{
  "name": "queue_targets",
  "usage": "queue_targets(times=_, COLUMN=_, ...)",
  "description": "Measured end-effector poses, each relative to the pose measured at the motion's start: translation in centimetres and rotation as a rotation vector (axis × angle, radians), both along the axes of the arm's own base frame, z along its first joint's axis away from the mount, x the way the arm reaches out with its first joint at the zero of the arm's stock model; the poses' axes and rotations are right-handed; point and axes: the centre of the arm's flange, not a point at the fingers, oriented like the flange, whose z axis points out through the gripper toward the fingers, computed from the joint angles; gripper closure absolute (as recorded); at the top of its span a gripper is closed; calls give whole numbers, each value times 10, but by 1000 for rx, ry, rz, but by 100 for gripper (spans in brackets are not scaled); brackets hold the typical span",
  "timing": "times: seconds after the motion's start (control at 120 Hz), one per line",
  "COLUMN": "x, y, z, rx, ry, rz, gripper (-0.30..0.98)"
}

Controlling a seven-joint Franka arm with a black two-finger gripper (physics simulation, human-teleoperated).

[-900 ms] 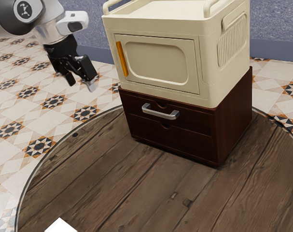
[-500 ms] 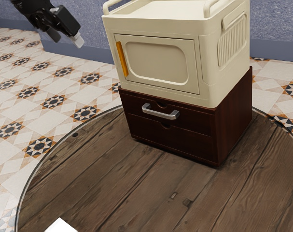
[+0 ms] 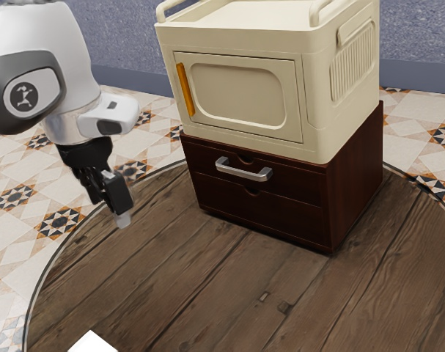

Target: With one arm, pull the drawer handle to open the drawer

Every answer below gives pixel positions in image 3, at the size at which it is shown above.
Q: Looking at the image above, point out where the cream box with lid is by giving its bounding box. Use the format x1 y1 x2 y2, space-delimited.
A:
154 0 381 167

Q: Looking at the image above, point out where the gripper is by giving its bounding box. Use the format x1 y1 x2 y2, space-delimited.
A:
56 136 133 230

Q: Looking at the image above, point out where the dark brown drawer cabinet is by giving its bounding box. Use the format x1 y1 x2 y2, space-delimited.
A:
179 99 385 254

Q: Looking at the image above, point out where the white flat block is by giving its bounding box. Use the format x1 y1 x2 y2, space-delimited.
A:
67 329 115 352

